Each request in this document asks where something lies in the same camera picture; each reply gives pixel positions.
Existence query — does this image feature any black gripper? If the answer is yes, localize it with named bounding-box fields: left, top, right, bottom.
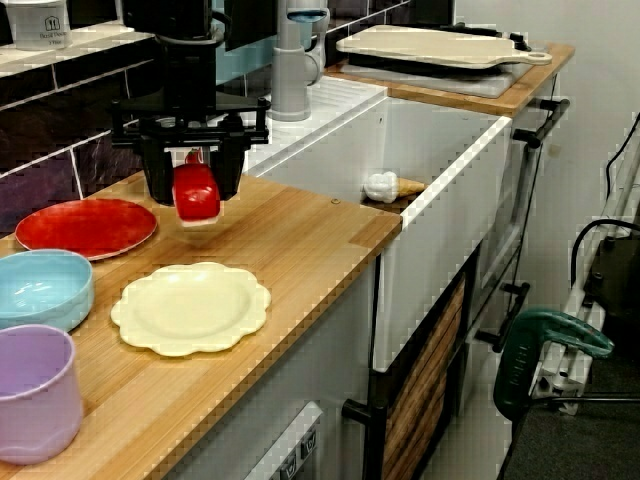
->
left=109, top=38, right=271, bottom=205

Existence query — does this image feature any red tuna sushi toy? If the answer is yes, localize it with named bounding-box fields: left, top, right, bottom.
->
left=172, top=163, right=223, bottom=230

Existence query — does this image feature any light blue bowl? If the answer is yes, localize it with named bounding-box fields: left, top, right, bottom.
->
left=0, top=249, right=95, bottom=334

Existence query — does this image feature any teal plastic bin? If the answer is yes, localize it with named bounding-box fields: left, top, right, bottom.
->
left=214, top=0, right=279, bottom=92

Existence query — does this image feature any red plate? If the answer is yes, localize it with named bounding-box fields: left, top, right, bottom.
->
left=14, top=198, right=159, bottom=262

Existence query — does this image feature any grey faucet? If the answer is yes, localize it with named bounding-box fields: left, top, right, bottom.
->
left=269, top=0, right=331, bottom=122

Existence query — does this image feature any cream scalloped plate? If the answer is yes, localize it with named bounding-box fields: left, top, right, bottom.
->
left=110, top=261, right=273, bottom=357

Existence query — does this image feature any white ice cream cone toy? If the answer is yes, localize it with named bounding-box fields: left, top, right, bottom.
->
left=363, top=171, right=427, bottom=204

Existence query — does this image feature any white canister with print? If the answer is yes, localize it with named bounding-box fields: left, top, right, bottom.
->
left=4, top=0, right=71, bottom=51

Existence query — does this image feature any white sink basin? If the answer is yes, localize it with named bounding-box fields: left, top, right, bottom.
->
left=207, top=74, right=514, bottom=374

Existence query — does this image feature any cream cutting board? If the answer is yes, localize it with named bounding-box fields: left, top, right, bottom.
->
left=335, top=24, right=554, bottom=70

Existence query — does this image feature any purple cup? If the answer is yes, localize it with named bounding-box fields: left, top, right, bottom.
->
left=0, top=323, right=85, bottom=466

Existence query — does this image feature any grey toy dishwasher panel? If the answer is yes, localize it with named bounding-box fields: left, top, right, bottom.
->
left=244, top=399, right=326, bottom=480

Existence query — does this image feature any white toy stove slab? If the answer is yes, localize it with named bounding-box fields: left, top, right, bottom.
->
left=324, top=62, right=532, bottom=100

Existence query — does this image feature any wooden slat panel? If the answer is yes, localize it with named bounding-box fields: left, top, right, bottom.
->
left=382, top=274, right=466, bottom=480

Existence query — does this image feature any black box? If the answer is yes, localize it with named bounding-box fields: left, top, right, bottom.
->
left=582, top=234, right=640, bottom=331

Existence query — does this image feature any black cabinet handle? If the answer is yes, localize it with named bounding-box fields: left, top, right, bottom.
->
left=342, top=398, right=389, bottom=480
left=474, top=282, right=531, bottom=354
left=513, top=98, right=571, bottom=150

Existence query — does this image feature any black cable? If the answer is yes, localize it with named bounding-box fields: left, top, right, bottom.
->
left=605, top=112, right=640, bottom=196
left=572, top=218, right=640, bottom=296

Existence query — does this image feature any white metal frame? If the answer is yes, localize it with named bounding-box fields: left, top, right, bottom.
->
left=529, top=144, right=640, bottom=416

